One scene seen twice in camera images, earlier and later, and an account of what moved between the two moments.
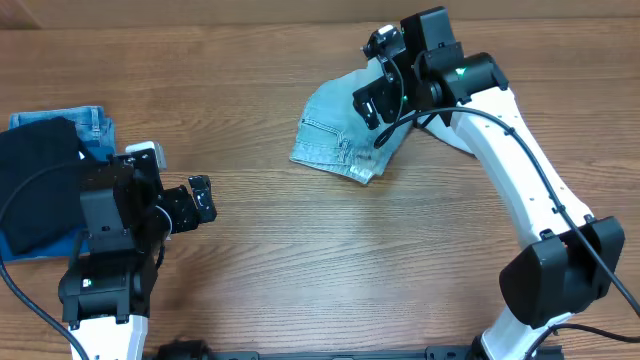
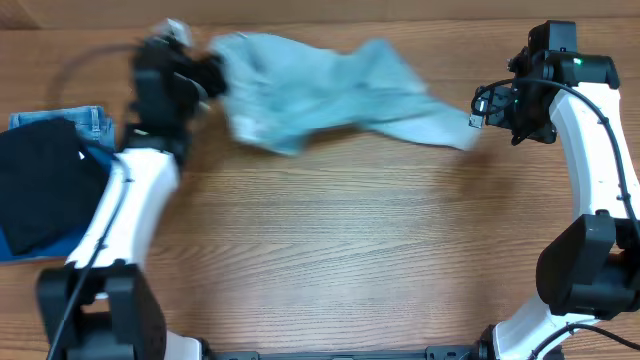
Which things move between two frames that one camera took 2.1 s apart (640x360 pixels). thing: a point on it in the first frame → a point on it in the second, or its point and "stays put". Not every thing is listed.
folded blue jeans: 89,121 stays put
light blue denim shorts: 332,135 → 279,89
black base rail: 203,350 stays put
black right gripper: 370,107 → 500,107
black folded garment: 41,166 stays put
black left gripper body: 201,198 → 201,78
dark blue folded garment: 74,245 stays put
